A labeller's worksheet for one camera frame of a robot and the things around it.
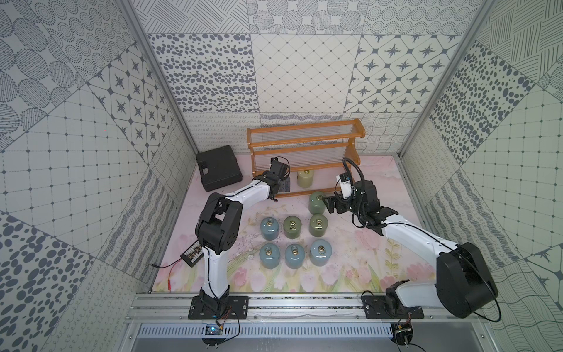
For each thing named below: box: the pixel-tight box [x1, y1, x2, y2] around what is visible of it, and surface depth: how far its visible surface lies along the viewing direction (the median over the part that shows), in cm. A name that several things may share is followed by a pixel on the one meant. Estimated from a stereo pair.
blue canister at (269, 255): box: [258, 243, 281, 270], surface depth 81 cm
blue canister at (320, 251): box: [310, 239, 333, 267], surface depth 81 cm
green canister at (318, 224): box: [308, 214, 329, 238], surface depth 90 cm
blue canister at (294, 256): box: [284, 243, 306, 270], surface depth 81 cm
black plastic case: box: [195, 145, 243, 192], surface depth 113 cm
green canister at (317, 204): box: [308, 190, 326, 215], surface depth 96 cm
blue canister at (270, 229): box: [260, 217, 280, 241], surface depth 88 cm
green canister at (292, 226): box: [282, 215, 303, 240], surface depth 88 cm
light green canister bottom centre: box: [296, 169, 315, 189], surface depth 103 cm
